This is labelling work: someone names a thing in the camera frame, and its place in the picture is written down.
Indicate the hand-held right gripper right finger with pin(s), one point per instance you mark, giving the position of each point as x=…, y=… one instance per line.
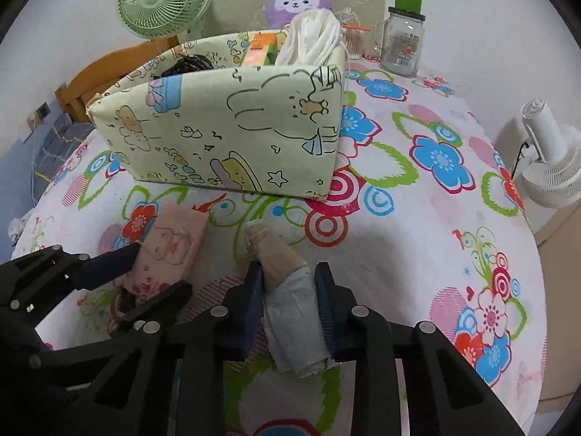
x=327, y=299

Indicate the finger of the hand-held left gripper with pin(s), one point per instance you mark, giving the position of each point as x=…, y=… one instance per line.
x=109, y=263
x=159, y=302

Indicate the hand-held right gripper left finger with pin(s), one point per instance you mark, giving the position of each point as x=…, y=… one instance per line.
x=252, y=299

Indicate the grey beige sock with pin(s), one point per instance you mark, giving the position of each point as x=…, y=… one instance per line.
x=290, y=309

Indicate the pink tissue packet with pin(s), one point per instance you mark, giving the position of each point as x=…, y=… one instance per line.
x=168, y=245

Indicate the cartoon print storage box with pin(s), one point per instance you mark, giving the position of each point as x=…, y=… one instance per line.
x=218, y=136

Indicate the black plastic bag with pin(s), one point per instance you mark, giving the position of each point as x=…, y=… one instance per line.
x=188, y=64

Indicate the green orange packet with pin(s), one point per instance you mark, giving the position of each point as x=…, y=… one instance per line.
x=258, y=52

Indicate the white face mask pack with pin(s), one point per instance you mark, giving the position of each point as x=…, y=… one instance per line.
x=313, y=36

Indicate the crumpled white cloth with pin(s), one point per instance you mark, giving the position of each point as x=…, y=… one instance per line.
x=16, y=229

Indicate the grey plaid pillow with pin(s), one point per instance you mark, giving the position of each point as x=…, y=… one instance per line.
x=63, y=141

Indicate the wooden headboard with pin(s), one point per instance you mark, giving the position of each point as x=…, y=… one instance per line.
x=90, y=81

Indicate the cotton swab container orange lid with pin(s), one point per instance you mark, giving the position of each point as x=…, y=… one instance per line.
x=354, y=43

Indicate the glass jar with green lid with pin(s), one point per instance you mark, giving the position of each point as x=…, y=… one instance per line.
x=401, y=45

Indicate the white standing fan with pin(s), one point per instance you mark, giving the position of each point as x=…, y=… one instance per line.
x=553, y=154

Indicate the purple plush toy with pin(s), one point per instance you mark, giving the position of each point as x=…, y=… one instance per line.
x=295, y=2

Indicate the wall socket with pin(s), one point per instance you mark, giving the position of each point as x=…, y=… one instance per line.
x=43, y=110

